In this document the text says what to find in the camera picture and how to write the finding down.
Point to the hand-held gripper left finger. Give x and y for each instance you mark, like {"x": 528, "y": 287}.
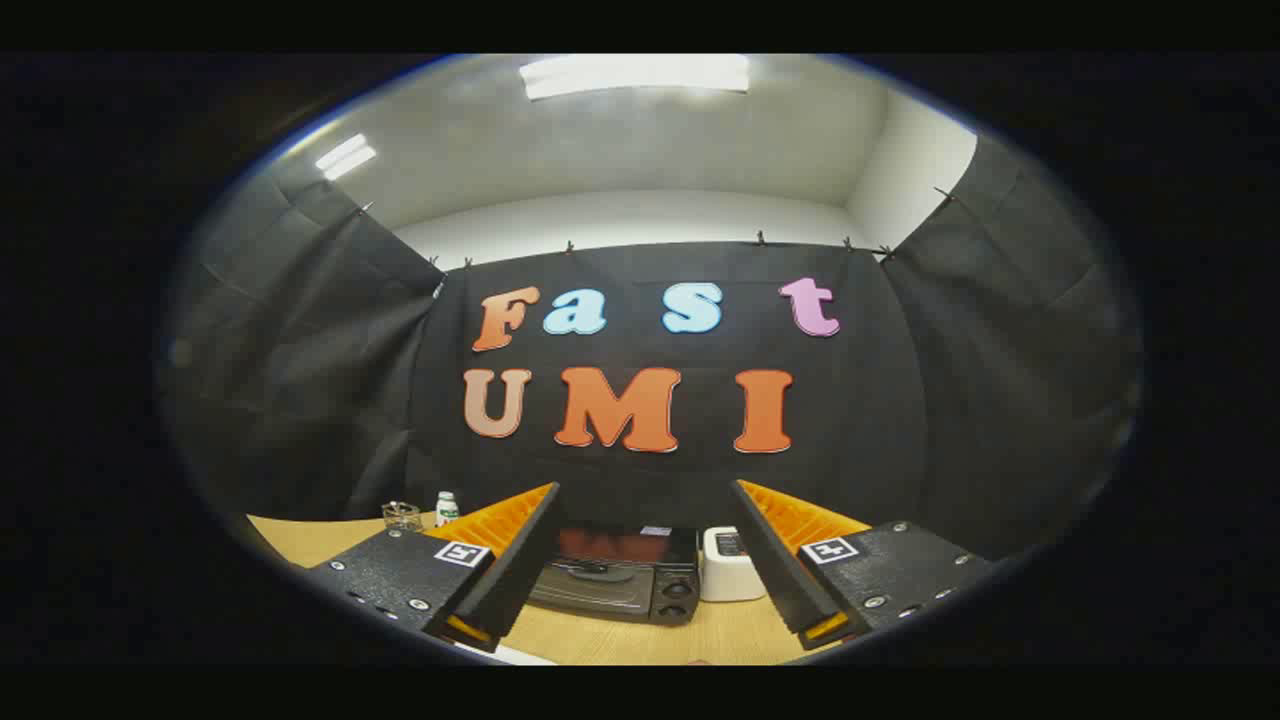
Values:
{"x": 515, "y": 570}

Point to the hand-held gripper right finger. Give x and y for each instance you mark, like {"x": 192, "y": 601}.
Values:
{"x": 775, "y": 560}

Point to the black toaster oven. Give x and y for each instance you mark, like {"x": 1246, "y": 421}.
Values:
{"x": 600, "y": 590}

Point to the white bread toaster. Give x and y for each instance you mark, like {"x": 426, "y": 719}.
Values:
{"x": 725, "y": 582}

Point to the white bottle green cap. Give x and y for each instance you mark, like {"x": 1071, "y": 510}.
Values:
{"x": 447, "y": 510}

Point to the small ceiling light panel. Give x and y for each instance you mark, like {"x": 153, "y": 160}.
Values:
{"x": 346, "y": 157}

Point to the long ceiling light panel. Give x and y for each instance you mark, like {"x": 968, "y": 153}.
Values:
{"x": 635, "y": 75}

